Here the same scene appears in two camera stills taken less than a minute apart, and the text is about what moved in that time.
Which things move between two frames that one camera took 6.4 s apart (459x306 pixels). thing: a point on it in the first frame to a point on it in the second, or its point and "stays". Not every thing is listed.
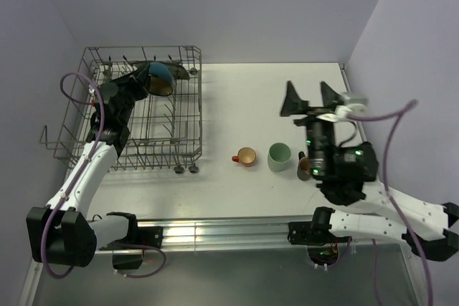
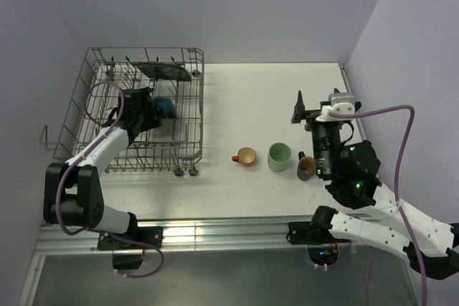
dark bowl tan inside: x=161 y=82 to x=163 y=107
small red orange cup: x=246 y=156 stays
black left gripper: x=134 y=81 to x=150 y=120
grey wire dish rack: x=166 y=131 stays
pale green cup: x=278 y=157 stays
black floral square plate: x=143 y=67 stays
